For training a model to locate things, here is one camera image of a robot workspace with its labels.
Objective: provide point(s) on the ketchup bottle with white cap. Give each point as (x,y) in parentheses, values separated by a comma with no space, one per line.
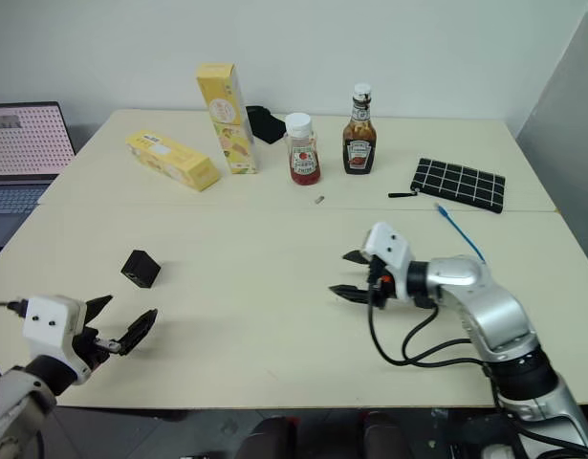
(304,160)

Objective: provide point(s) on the black white-grid pencil case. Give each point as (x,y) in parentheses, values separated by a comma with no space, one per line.
(461,184)

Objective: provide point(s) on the small black box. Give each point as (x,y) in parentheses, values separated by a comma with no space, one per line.
(141,268)

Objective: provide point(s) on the tall yellow carton box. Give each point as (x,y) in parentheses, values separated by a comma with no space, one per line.
(226,115)

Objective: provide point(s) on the dark rounded shape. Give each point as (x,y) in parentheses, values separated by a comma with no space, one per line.
(384,435)
(269,437)

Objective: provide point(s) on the laptop with pink screen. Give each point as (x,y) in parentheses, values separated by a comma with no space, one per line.
(21,143)

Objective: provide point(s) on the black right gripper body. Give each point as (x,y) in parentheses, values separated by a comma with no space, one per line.
(391,284)

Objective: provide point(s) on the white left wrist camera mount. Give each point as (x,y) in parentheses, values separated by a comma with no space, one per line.
(45,320)

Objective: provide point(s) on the yellow carton with white label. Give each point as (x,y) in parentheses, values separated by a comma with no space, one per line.
(171,160)

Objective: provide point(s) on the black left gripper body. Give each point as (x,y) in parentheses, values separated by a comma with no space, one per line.
(88,346)

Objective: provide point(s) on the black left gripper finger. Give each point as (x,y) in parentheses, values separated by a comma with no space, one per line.
(98,308)
(138,330)

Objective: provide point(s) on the small metal plug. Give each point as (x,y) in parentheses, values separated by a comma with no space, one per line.
(320,199)

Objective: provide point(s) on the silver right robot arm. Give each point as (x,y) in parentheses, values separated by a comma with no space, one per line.
(494,311)

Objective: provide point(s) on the plain black pouch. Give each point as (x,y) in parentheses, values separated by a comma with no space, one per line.
(267,125)

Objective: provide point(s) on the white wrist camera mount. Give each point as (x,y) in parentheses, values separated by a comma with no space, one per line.
(45,320)
(389,246)

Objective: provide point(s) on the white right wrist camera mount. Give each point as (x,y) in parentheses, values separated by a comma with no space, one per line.
(389,246)

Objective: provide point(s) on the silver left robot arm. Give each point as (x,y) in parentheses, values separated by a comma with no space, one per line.
(14,399)

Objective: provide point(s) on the brown sauce glass bottle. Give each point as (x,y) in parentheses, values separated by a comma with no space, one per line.
(359,138)

